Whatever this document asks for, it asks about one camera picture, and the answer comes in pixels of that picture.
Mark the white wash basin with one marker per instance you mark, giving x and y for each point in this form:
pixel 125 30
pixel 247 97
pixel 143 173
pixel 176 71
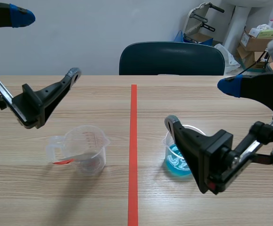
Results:
pixel 249 14

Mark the clear empty plastic beaker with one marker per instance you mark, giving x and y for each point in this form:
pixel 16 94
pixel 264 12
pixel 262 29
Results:
pixel 86 143

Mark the folded grey hand cart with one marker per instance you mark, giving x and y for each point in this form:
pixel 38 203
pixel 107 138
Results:
pixel 195 22

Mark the white plastic bag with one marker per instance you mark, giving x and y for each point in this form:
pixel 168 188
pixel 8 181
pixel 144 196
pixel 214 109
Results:
pixel 228 58

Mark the dark blue chair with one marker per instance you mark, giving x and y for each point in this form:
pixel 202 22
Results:
pixel 171 58

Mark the clear beaker with blue liquid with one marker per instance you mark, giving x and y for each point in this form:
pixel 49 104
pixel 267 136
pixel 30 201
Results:
pixel 175 164

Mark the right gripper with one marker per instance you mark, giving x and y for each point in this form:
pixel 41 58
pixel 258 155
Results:
pixel 263 146

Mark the brown cardboard box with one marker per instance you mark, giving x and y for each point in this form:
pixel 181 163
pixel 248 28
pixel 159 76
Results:
pixel 254 44

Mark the blue bag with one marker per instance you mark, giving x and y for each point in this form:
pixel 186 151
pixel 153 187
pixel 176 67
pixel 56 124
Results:
pixel 179 36

